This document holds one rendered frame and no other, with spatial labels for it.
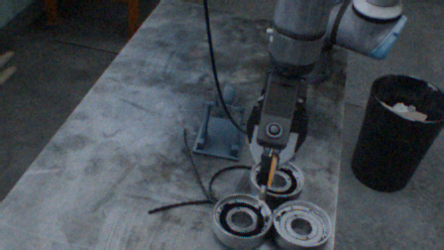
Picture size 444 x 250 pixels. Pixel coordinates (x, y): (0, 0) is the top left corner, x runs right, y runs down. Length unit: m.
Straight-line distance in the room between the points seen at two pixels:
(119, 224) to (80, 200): 0.09
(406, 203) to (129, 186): 1.54
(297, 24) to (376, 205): 1.60
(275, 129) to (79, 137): 0.51
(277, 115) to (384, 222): 1.49
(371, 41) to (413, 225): 1.15
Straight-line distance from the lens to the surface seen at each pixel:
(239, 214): 0.89
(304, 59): 0.69
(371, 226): 2.11
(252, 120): 0.77
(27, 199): 0.96
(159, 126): 1.09
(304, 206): 0.92
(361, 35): 1.20
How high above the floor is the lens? 1.49
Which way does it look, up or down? 42 degrees down
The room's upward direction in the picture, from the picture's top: 8 degrees clockwise
